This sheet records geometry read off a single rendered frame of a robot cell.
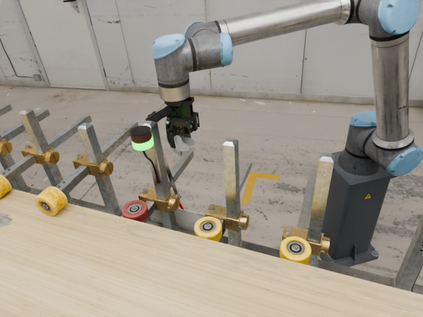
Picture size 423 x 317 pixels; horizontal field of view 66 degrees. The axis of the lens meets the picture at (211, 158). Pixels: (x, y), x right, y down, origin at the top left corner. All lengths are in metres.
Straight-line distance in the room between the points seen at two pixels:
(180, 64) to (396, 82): 0.75
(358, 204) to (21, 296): 1.45
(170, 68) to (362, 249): 1.57
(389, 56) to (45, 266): 1.20
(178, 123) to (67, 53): 3.71
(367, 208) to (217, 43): 1.23
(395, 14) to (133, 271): 1.03
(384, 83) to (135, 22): 3.10
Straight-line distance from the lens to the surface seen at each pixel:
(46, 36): 4.71
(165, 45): 0.89
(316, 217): 0.96
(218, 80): 3.80
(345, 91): 3.71
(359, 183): 1.66
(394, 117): 1.38
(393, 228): 2.37
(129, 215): 1.05
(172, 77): 0.91
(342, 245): 1.97
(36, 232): 1.13
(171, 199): 1.12
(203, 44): 0.92
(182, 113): 0.98
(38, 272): 1.02
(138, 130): 0.94
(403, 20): 1.19
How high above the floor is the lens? 1.61
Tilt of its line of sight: 35 degrees down
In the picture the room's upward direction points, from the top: 5 degrees counter-clockwise
